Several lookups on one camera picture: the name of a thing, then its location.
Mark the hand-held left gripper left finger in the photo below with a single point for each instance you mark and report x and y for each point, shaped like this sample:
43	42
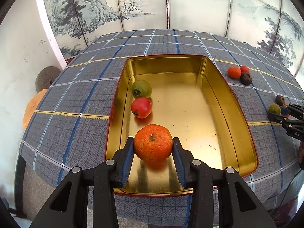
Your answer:
129	156

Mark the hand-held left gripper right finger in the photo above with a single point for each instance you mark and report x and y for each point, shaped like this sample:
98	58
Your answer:
178	156

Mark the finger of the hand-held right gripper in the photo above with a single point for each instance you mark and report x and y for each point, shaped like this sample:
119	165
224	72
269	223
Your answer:
285	111
279	119

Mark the small green fruit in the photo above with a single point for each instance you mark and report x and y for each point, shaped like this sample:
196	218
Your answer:
274	108

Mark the large orange tangerine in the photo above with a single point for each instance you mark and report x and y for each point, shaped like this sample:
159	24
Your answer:
153	143

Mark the red and gold tin box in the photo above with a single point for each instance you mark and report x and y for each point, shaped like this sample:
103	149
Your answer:
180	123

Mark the round red fruit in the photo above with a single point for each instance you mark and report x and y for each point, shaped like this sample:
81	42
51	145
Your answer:
244	69

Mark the small orange tangerine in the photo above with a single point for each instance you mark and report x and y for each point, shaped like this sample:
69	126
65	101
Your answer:
234	72

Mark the dark brown walnut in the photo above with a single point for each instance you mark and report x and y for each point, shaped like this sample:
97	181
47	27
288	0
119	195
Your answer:
246	78
280	99

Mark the red tomato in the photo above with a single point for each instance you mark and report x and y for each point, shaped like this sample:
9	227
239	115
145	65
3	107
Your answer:
141	107

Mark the green tomato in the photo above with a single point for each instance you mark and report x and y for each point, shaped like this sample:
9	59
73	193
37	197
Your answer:
141	89

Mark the blue plaid tablecloth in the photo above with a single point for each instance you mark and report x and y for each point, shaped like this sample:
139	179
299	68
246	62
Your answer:
83	95

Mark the orange round object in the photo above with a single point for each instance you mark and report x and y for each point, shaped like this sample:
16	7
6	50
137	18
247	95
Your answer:
33	106

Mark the round grey millstone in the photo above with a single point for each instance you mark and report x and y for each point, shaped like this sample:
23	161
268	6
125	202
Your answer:
46	79

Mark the landscape painted folding screen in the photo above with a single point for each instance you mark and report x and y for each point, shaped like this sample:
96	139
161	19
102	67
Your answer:
201	4

